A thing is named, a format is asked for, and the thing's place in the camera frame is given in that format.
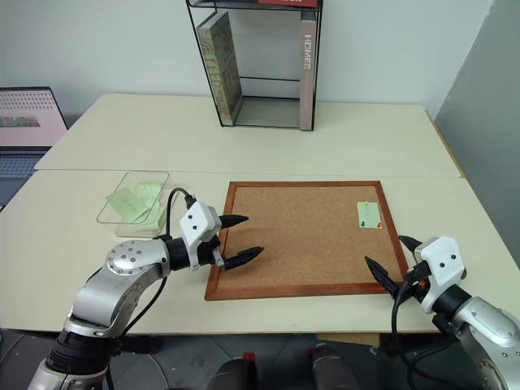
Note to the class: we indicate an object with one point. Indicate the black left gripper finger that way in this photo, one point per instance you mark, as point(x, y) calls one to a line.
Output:
point(243, 258)
point(232, 220)

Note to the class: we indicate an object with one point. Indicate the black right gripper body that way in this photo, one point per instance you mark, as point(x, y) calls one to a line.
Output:
point(414, 280)

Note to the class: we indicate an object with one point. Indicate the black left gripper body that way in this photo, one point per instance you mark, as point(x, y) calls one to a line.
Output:
point(215, 243)

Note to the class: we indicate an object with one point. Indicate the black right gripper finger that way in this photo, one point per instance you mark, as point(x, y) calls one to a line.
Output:
point(382, 274)
point(408, 242)

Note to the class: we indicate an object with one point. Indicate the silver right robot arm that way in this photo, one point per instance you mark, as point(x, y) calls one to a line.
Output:
point(487, 321)

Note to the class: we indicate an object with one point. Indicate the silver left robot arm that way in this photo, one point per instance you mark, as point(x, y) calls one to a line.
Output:
point(122, 280)

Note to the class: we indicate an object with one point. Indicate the pale green paper note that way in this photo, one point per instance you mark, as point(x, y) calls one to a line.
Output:
point(369, 214)
point(126, 202)
point(152, 221)
point(148, 191)

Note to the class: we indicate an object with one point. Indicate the wood framed cork board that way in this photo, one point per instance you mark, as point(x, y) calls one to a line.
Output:
point(300, 239)

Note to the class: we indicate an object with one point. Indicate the clear plastic tray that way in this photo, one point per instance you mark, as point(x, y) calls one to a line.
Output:
point(118, 226)

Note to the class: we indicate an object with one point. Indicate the dark rounded shape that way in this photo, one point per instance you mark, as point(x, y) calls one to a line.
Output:
point(333, 369)
point(235, 375)

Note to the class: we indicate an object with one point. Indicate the grey partition panel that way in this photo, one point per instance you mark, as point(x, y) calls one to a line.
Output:
point(487, 122)

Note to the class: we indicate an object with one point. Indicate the green patterned book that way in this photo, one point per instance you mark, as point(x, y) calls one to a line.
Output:
point(219, 69)

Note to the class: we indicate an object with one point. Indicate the upright grey Homer book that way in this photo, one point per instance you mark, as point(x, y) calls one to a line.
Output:
point(307, 81)

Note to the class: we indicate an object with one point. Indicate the red book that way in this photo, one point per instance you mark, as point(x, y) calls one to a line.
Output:
point(284, 2)

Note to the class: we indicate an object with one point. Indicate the open laptop pink screen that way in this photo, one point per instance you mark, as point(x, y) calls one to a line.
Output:
point(24, 118)

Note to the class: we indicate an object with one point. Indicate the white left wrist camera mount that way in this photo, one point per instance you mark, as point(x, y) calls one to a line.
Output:
point(195, 223)

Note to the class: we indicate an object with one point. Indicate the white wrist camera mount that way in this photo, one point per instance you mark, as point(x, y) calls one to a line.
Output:
point(195, 223)
point(443, 256)

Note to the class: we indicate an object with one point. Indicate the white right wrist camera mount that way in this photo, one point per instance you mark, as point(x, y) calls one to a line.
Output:
point(443, 256)

